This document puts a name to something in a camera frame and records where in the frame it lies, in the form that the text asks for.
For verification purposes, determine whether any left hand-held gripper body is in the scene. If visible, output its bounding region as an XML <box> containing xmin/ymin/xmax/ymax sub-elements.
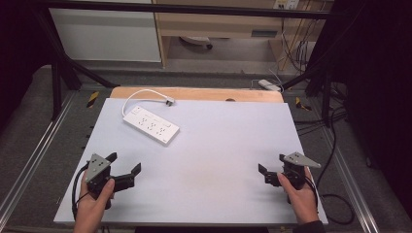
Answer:
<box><xmin>85</xmin><ymin>152</ymin><xmax>115</xmax><ymax>210</ymax></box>

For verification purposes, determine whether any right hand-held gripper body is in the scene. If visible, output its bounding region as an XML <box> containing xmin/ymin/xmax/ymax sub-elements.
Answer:
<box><xmin>281</xmin><ymin>151</ymin><xmax>322</xmax><ymax>190</ymax></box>

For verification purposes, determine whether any person's right hand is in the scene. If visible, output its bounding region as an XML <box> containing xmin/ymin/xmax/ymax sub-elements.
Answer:
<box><xmin>276</xmin><ymin>166</ymin><xmax>321</xmax><ymax>225</ymax></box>

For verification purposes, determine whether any person's left hand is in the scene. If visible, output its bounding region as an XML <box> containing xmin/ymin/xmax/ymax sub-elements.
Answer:
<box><xmin>74</xmin><ymin>171</ymin><xmax>117</xmax><ymax>227</ymax></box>

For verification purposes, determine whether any white power strip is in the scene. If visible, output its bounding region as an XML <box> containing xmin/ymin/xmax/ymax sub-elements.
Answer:
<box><xmin>121</xmin><ymin>105</ymin><xmax>181</xmax><ymax>148</ymax></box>

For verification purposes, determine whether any yellow black floor tape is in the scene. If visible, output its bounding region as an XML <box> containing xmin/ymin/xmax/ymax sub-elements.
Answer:
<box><xmin>86</xmin><ymin>90</ymin><xmax>100</xmax><ymax>109</ymax></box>
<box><xmin>294</xmin><ymin>96</ymin><xmax>313</xmax><ymax>112</ymax></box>

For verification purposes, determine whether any white power adapter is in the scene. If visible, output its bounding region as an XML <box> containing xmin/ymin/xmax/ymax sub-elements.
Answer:
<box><xmin>257</xmin><ymin>79</ymin><xmax>282</xmax><ymax>93</ymax></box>

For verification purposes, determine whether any black curtain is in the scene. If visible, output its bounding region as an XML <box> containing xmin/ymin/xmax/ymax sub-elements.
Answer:
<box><xmin>305</xmin><ymin>0</ymin><xmax>412</xmax><ymax>212</ymax></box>
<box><xmin>0</xmin><ymin>0</ymin><xmax>54</xmax><ymax>127</ymax></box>

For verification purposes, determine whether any white cabinet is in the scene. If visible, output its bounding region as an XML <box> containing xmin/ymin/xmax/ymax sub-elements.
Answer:
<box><xmin>48</xmin><ymin>0</ymin><xmax>162</xmax><ymax>63</ymax></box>

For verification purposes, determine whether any wooden desk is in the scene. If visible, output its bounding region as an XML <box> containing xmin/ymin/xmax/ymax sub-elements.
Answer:
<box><xmin>152</xmin><ymin>0</ymin><xmax>334</xmax><ymax>71</ymax></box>

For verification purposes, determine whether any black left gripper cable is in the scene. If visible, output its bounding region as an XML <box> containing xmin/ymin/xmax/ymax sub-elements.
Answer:
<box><xmin>71</xmin><ymin>163</ymin><xmax>90</xmax><ymax>221</ymax></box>

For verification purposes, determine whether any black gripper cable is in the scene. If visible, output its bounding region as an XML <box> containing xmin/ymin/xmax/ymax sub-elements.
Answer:
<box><xmin>71</xmin><ymin>163</ymin><xmax>90</xmax><ymax>221</ymax></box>
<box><xmin>304</xmin><ymin>106</ymin><xmax>356</xmax><ymax>226</ymax></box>

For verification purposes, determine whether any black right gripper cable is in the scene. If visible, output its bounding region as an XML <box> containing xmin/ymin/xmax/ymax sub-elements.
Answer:
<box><xmin>304</xmin><ymin>106</ymin><xmax>356</xmax><ymax>226</ymax></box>

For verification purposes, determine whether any aluminium floor rail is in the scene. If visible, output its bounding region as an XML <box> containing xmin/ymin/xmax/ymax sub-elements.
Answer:
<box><xmin>319</xmin><ymin>122</ymin><xmax>382</xmax><ymax>233</ymax></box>
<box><xmin>0</xmin><ymin>90</ymin><xmax>79</xmax><ymax>224</ymax></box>

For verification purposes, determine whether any white power strip cable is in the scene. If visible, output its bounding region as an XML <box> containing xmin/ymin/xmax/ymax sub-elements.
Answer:
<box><xmin>120</xmin><ymin>88</ymin><xmax>169</xmax><ymax>118</ymax></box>

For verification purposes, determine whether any bundle of hanging cables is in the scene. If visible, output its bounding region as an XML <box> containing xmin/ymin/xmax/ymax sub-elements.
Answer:
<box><xmin>280</xmin><ymin>9</ymin><xmax>320</xmax><ymax>74</ymax></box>

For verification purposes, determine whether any white wall socket plate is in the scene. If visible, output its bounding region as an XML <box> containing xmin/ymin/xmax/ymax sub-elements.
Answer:
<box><xmin>273</xmin><ymin>0</ymin><xmax>300</xmax><ymax>11</ymax></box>

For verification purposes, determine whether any black metal frame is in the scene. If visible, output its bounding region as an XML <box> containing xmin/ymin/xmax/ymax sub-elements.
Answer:
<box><xmin>33</xmin><ymin>0</ymin><xmax>338</xmax><ymax>127</ymax></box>

